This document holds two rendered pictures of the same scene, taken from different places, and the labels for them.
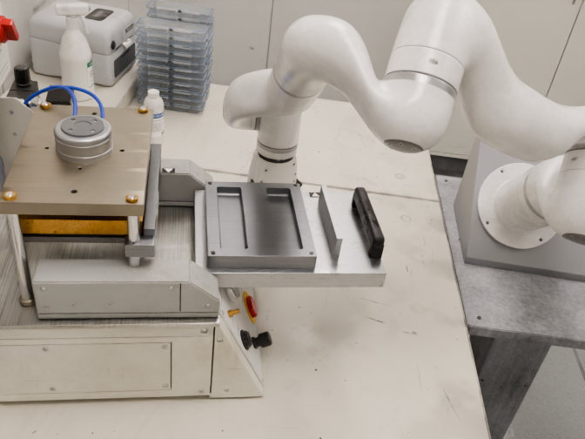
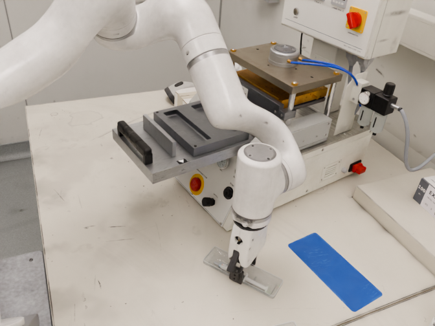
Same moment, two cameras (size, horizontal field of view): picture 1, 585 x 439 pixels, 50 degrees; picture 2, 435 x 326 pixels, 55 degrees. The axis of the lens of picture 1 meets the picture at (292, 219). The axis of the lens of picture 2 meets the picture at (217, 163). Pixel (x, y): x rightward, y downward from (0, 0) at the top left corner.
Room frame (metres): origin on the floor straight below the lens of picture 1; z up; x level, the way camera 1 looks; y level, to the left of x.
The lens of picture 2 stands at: (1.69, -0.29, 1.52)
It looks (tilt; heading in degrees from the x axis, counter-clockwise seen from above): 35 degrees down; 155
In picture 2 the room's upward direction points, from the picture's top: 5 degrees clockwise
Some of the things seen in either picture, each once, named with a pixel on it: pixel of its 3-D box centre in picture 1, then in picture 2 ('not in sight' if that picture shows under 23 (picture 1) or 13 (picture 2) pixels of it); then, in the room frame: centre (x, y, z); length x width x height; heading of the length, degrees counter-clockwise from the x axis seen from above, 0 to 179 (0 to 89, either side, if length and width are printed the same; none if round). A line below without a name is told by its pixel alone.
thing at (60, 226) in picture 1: (88, 172); (281, 77); (0.78, 0.31, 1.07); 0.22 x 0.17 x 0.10; 12
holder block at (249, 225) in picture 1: (257, 222); (200, 125); (0.83, 0.06, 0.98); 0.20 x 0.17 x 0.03; 12
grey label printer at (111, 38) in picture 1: (85, 41); not in sight; (1.70, 0.65, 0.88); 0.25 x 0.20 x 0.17; 85
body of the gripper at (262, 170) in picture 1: (273, 171); (248, 233); (1.14, 0.05, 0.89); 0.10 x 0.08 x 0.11; 126
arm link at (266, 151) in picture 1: (278, 145); (250, 211); (1.14, 0.05, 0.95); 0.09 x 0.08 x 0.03; 126
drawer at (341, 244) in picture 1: (285, 228); (184, 133); (0.84, 0.01, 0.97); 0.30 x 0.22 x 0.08; 102
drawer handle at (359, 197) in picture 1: (367, 220); (134, 141); (0.87, -0.12, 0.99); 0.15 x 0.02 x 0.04; 12
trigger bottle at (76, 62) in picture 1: (76, 51); not in sight; (1.53, 0.62, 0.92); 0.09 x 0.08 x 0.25; 116
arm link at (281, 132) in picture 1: (279, 109); (257, 179); (1.14, 0.06, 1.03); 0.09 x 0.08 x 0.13; 100
